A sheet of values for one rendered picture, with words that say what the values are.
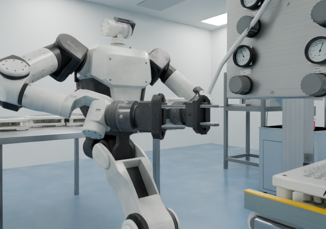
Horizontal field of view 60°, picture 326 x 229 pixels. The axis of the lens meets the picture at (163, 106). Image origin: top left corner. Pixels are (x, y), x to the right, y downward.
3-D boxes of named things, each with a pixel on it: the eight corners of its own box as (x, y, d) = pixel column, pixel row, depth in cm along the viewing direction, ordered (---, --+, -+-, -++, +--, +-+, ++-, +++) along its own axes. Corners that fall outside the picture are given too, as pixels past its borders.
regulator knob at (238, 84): (227, 94, 49) (227, 69, 49) (236, 95, 51) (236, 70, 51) (243, 94, 46) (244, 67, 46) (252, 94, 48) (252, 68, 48)
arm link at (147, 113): (168, 93, 81) (129, 94, 85) (156, 92, 72) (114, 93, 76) (167, 138, 81) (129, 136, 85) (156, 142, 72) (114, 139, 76)
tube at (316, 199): (323, 215, 49) (323, 172, 49) (319, 217, 48) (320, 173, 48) (315, 213, 50) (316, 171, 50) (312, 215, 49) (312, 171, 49)
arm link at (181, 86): (199, 115, 138) (165, 85, 139) (217, 97, 132) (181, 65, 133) (193, 123, 128) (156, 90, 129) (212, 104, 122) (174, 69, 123)
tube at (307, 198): (312, 212, 50) (313, 170, 50) (309, 214, 50) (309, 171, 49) (304, 210, 51) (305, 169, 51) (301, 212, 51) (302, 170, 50)
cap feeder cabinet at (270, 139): (257, 196, 311) (257, 126, 310) (284, 186, 346) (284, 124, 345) (317, 213, 261) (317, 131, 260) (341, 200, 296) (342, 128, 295)
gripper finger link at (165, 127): (186, 125, 76) (164, 124, 78) (183, 126, 73) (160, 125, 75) (186, 131, 76) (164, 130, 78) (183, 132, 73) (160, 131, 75)
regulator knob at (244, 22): (234, 37, 48) (235, 11, 48) (243, 39, 49) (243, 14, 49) (252, 33, 45) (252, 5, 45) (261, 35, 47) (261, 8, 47)
